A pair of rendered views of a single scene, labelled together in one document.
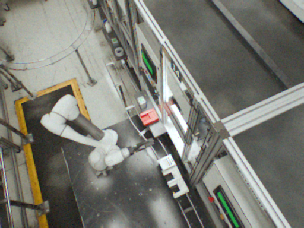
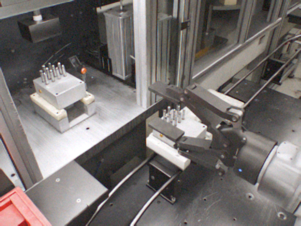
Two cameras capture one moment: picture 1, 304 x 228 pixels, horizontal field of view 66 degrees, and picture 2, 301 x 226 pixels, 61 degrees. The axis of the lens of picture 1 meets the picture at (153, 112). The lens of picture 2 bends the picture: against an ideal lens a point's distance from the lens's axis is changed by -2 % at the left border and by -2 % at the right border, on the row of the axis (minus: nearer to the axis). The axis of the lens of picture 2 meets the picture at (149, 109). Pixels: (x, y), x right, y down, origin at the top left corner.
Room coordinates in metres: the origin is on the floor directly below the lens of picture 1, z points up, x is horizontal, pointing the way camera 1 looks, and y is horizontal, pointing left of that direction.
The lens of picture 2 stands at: (0.91, 0.39, 1.43)
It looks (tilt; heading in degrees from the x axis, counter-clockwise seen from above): 38 degrees down; 241
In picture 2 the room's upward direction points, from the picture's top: straight up
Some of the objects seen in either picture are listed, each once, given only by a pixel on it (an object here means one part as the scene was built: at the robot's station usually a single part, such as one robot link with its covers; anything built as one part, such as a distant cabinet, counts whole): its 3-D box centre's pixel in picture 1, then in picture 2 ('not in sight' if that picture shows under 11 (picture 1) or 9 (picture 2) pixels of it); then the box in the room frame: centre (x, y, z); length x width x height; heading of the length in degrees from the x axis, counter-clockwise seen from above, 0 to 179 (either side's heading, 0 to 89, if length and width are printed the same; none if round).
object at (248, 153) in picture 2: (133, 149); (239, 149); (0.64, 0.20, 1.12); 0.09 x 0.07 x 0.08; 109
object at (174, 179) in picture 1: (172, 176); (198, 128); (0.44, -0.11, 0.84); 0.36 x 0.14 x 0.10; 19
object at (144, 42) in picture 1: (162, 58); not in sight; (1.19, -0.11, 1.60); 0.42 x 0.29 x 0.46; 19
